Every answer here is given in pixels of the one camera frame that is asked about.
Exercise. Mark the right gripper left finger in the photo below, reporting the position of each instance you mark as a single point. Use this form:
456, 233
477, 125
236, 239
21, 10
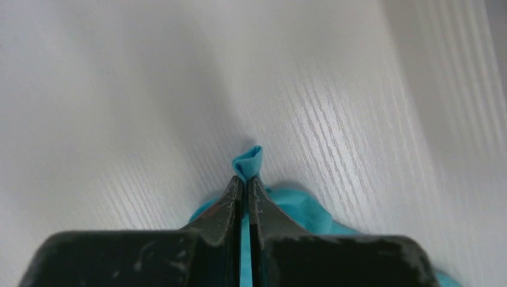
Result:
205, 252

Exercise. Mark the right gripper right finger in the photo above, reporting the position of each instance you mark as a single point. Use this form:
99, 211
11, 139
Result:
283, 253

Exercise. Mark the turquoise t shirt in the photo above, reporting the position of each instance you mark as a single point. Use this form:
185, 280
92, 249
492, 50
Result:
299, 205

